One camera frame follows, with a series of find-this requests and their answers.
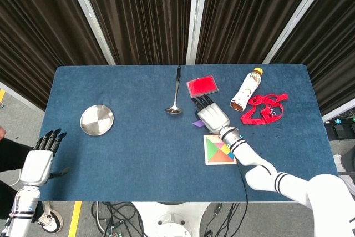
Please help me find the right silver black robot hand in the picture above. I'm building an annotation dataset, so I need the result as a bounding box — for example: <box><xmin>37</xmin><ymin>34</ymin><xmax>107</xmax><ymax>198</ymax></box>
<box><xmin>190</xmin><ymin>94</ymin><xmax>231</xmax><ymax>134</ymax></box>

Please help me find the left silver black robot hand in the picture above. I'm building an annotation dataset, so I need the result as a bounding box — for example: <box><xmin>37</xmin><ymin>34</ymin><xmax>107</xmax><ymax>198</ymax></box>
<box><xmin>18</xmin><ymin>128</ymin><xmax>72</xmax><ymax>186</ymax></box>

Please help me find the green triangle tangram piece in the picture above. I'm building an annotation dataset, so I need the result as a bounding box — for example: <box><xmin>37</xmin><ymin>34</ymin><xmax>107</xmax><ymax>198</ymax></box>
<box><xmin>206</xmin><ymin>137</ymin><xmax>220</xmax><ymax>162</ymax></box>

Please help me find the large orange triangle tangram piece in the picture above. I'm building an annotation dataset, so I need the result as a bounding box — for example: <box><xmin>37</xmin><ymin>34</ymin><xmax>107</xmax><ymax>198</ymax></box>
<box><xmin>208</xmin><ymin>149</ymin><xmax>234</xmax><ymax>163</ymax></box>

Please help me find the white wooden tangram tray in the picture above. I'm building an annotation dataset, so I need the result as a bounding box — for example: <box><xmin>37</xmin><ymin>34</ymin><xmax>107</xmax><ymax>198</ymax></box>
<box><xmin>203</xmin><ymin>134</ymin><xmax>238</xmax><ymax>166</ymax></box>

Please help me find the black trouser leg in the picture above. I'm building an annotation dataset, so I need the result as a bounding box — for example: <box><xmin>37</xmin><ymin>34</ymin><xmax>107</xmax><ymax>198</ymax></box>
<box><xmin>0</xmin><ymin>136</ymin><xmax>45</xmax><ymax>221</ymax></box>

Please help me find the red ink pad box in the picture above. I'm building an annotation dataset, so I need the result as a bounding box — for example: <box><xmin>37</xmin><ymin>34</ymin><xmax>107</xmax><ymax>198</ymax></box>
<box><xmin>185</xmin><ymin>75</ymin><xmax>219</xmax><ymax>99</ymax></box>

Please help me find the labelled drink bottle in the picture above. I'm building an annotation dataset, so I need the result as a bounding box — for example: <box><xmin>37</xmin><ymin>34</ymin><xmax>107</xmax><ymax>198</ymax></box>
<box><xmin>230</xmin><ymin>67</ymin><xmax>263</xmax><ymax>112</ymax></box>

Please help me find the white sneaker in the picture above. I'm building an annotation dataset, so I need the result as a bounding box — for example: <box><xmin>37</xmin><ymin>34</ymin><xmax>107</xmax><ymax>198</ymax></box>
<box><xmin>37</xmin><ymin>202</ymin><xmax>64</xmax><ymax>234</ymax></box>
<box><xmin>333</xmin><ymin>153</ymin><xmax>355</xmax><ymax>193</ymax></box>

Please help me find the round stainless steel plate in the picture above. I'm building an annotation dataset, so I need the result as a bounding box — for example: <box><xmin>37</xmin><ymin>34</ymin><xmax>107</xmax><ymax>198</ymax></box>
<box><xmin>80</xmin><ymin>104</ymin><xmax>115</xmax><ymax>137</ymax></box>

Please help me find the blue table cloth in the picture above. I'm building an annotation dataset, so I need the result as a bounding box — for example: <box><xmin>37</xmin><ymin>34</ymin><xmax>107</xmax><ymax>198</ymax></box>
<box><xmin>38</xmin><ymin>63</ymin><xmax>341</xmax><ymax>203</ymax></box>

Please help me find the brown curtain panel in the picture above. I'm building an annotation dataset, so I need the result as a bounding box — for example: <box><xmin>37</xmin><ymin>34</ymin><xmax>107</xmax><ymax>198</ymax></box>
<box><xmin>195</xmin><ymin>0</ymin><xmax>322</xmax><ymax>64</ymax></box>
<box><xmin>0</xmin><ymin>0</ymin><xmax>109</xmax><ymax>112</ymax></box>
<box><xmin>270</xmin><ymin>0</ymin><xmax>355</xmax><ymax>115</ymax></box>
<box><xmin>77</xmin><ymin>0</ymin><xmax>195</xmax><ymax>65</ymax></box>

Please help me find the black electronics box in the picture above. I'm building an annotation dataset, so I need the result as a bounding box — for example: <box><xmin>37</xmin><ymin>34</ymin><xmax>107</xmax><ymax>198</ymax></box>
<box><xmin>324</xmin><ymin>116</ymin><xmax>355</xmax><ymax>140</ymax></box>

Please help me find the red webbing strap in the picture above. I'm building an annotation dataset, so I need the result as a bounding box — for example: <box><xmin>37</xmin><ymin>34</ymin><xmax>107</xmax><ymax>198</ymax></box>
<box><xmin>240</xmin><ymin>93</ymin><xmax>289</xmax><ymax>125</ymax></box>

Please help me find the steel ladle black handle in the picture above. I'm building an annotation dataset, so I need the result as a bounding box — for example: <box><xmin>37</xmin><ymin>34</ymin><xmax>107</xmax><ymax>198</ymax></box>
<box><xmin>165</xmin><ymin>65</ymin><xmax>183</xmax><ymax>115</ymax></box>

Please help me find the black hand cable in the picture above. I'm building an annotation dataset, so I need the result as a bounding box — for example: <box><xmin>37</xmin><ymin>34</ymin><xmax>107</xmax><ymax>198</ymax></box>
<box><xmin>236</xmin><ymin>161</ymin><xmax>249</xmax><ymax>215</ymax></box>

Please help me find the black floor cable bundle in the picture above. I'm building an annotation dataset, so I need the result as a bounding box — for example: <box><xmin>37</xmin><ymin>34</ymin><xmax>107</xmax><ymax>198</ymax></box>
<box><xmin>94</xmin><ymin>201</ymin><xmax>148</xmax><ymax>237</ymax></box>
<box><xmin>203</xmin><ymin>202</ymin><xmax>244</xmax><ymax>237</ymax></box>

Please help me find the white screen post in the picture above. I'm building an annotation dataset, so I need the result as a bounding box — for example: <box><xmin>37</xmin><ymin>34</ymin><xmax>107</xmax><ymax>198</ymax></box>
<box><xmin>63</xmin><ymin>0</ymin><xmax>116</xmax><ymax>66</ymax></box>
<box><xmin>185</xmin><ymin>0</ymin><xmax>209</xmax><ymax>65</ymax></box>
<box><xmin>262</xmin><ymin>0</ymin><xmax>338</xmax><ymax>64</ymax></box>

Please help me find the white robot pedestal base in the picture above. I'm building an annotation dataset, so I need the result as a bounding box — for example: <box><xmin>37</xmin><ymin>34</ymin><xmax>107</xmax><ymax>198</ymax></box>
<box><xmin>131</xmin><ymin>201</ymin><xmax>210</xmax><ymax>237</ymax></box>

